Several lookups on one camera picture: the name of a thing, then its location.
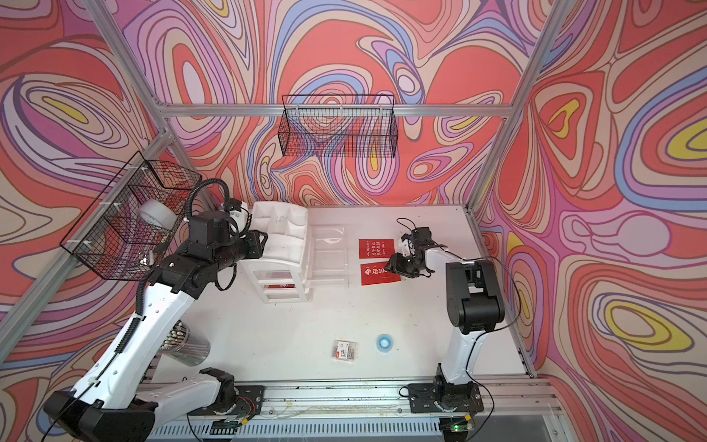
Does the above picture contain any white plastic drawer organizer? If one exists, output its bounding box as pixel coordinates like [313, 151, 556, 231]
[241, 202, 312, 304]

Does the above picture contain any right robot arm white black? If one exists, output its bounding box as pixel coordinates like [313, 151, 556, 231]
[384, 248, 506, 395]

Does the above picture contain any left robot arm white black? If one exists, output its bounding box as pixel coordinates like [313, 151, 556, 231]
[43, 211, 268, 441]

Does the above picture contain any blue tape roll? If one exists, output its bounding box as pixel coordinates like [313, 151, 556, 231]
[376, 333, 394, 354]

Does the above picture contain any white tape roll in basket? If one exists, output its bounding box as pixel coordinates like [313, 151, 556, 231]
[138, 199, 178, 230]

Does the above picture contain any metal cup with pens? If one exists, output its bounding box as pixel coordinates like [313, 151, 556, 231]
[158, 320, 211, 366]

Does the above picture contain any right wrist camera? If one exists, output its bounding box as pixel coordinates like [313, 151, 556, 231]
[401, 227, 436, 254]

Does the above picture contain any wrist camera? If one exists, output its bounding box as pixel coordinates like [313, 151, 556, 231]
[188, 200, 249, 246]
[401, 227, 436, 254]

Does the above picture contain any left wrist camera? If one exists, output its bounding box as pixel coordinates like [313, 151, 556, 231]
[188, 200, 249, 246]

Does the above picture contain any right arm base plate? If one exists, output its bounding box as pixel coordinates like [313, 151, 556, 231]
[402, 382, 485, 416]

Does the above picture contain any black wire basket left wall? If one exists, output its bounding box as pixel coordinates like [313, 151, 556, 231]
[60, 153, 202, 281]

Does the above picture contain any black wire basket wall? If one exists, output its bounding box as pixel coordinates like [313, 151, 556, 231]
[60, 153, 202, 281]
[277, 93, 399, 159]

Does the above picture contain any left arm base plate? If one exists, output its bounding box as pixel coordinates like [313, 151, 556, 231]
[189, 384, 265, 417]

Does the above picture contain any black wire basket back wall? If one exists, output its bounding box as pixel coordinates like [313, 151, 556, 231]
[277, 93, 399, 159]

